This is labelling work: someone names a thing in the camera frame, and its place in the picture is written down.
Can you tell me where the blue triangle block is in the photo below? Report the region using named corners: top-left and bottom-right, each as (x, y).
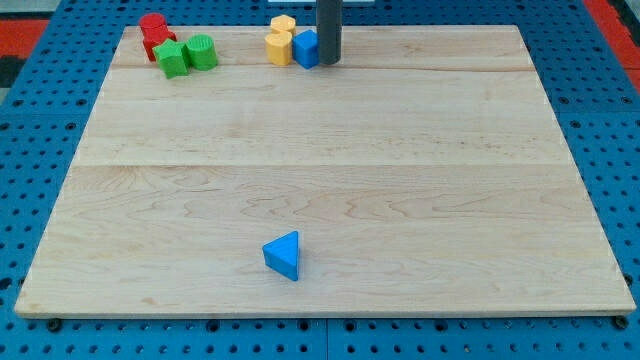
top-left (262, 231), bottom-right (299, 281)

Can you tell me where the yellow heart block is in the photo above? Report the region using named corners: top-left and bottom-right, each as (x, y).
top-left (264, 32), bottom-right (293, 66)

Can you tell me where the light wooden board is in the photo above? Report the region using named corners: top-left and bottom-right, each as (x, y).
top-left (15, 25), bottom-right (636, 319)

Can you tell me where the blue cube block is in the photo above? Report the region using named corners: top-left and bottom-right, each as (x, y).
top-left (293, 30), bottom-right (319, 69)

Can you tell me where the yellow hexagon block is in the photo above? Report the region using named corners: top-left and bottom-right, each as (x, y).
top-left (270, 15), bottom-right (296, 36)

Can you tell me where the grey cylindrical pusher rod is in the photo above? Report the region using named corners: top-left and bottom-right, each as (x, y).
top-left (316, 0), bottom-right (343, 65)

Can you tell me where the green cylinder block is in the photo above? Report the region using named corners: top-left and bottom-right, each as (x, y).
top-left (186, 34), bottom-right (218, 71)

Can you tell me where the green star block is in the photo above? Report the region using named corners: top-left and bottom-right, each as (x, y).
top-left (153, 38), bottom-right (190, 79)

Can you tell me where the red star block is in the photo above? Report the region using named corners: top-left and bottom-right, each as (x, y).
top-left (142, 27), bottom-right (177, 62)

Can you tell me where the red cylinder block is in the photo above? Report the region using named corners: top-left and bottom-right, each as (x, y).
top-left (138, 12), bottom-right (167, 36)

